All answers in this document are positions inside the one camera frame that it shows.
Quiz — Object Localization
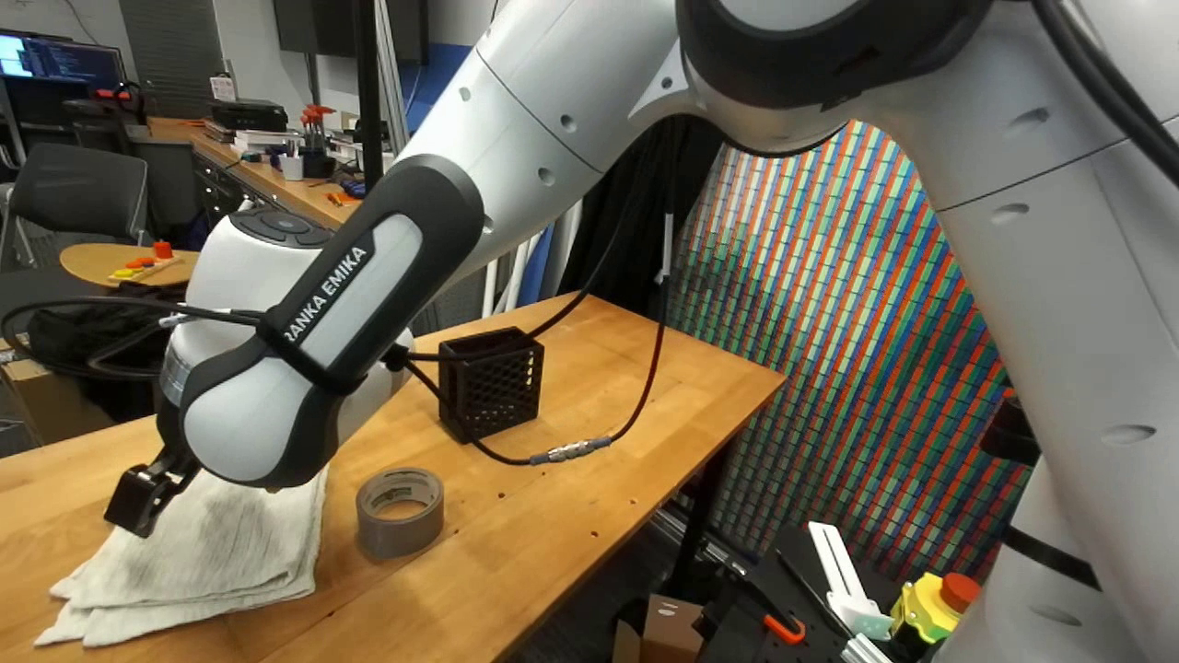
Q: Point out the black mesh basket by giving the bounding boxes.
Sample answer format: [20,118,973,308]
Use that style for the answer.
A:
[436,326,548,446]

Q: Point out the red spray bottle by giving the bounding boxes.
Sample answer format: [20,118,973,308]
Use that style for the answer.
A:
[297,102,338,181]

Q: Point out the lit computer monitor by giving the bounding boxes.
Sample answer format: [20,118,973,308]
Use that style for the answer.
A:
[0,31,125,91]

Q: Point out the tan cardboard box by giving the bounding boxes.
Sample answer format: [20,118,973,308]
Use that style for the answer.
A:
[0,358,120,436]

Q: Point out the yellow red emergency stop button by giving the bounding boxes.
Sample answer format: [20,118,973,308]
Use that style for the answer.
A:
[889,567,989,647]

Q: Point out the black flat device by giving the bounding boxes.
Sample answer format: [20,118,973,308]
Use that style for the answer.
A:
[210,98,291,132]

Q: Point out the orange handled tool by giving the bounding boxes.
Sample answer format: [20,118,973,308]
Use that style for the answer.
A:
[758,607,812,647]

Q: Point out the round wooden stool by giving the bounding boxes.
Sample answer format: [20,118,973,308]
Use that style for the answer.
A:
[57,238,203,294]

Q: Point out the small orange objects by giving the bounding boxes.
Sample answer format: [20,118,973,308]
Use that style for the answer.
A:
[120,238,178,281]

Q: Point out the thin black cable loop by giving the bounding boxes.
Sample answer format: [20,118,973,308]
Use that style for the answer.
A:
[0,291,270,371]

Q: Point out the white cloth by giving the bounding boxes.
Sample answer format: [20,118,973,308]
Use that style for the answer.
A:
[33,467,332,652]

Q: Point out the black cable with silver connector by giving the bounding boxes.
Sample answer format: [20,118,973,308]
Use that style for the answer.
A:
[385,123,677,472]

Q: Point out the black bag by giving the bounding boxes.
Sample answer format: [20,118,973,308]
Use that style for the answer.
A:
[27,291,170,425]

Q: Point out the dark office chair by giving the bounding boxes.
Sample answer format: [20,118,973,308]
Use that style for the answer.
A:
[6,140,156,249]

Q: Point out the white metal bracket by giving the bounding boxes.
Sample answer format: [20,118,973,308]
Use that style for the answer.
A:
[803,521,897,644]

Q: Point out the black curtain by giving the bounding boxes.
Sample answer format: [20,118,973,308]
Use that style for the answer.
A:
[565,123,730,326]

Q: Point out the black metal table leg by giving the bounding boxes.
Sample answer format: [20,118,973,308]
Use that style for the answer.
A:
[676,456,730,594]

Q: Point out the colourful patterned backdrop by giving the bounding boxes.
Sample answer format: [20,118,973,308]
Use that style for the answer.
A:
[667,116,1045,594]

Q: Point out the brown cardboard box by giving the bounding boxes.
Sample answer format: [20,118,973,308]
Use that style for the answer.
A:
[608,594,711,663]

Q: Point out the wooden top grey workbench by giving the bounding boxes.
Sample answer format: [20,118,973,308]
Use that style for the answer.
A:
[143,116,373,235]

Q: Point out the grey duct tape roll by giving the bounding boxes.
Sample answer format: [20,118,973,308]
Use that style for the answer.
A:
[354,464,447,563]

